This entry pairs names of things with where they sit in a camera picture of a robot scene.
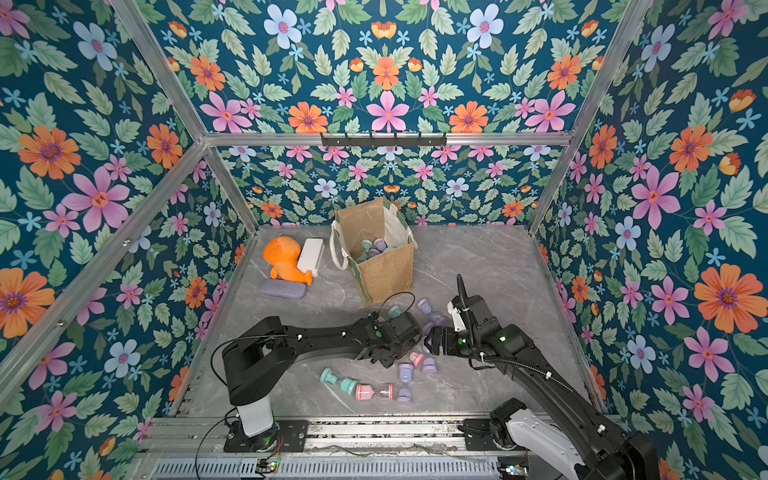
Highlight purple hourglass front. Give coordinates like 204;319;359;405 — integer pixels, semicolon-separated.
397;363;414;404

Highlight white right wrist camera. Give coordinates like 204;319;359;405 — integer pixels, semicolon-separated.
447;302;467;332

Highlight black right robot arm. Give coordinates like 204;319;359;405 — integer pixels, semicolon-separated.
425;295;660;479

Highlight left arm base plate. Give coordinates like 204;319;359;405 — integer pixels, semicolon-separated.
223;419;309;454

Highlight pink hourglass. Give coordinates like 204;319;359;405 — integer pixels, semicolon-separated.
354;384;394;402
408;351;426;368

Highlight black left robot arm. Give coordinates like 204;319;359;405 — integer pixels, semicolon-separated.
220;313;422;441

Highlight black hook rail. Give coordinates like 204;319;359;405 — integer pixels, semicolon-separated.
320;133;448;148

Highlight purple hourglass pair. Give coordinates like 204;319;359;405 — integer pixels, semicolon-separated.
421;358;438;375

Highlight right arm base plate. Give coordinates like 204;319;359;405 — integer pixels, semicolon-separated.
458;398;543;451

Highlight orange plush toy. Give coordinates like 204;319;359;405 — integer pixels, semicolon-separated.
262;236;313;285

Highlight white rectangular box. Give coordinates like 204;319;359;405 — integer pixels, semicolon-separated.
297;238;325;277

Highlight pink hourglass front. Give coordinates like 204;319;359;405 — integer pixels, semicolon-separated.
354;384;394;402

